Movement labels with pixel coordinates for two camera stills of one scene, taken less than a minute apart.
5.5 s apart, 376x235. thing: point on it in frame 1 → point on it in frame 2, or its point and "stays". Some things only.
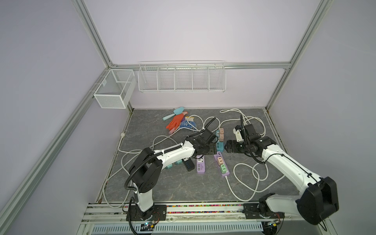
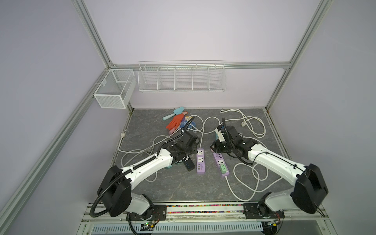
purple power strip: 200,163 stays
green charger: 223,168 stays
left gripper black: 213,149 → 194,149
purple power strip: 221,164 stays
